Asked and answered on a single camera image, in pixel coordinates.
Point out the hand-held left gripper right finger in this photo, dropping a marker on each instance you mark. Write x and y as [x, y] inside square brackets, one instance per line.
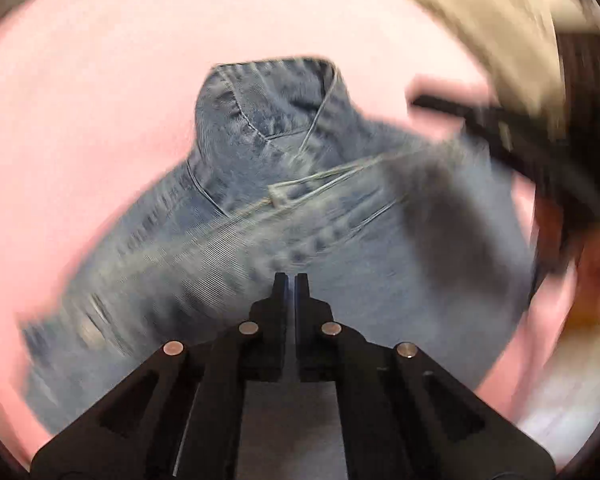
[302, 310]

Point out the pink plush bed blanket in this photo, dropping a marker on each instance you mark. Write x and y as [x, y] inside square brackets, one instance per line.
[105, 85]

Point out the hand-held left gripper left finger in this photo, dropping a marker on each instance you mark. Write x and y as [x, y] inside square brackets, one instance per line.
[280, 310]

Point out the blue denim jeans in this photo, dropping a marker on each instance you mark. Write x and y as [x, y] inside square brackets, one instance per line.
[280, 200]

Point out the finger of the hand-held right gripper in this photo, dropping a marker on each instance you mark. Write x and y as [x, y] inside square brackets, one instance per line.
[455, 109]

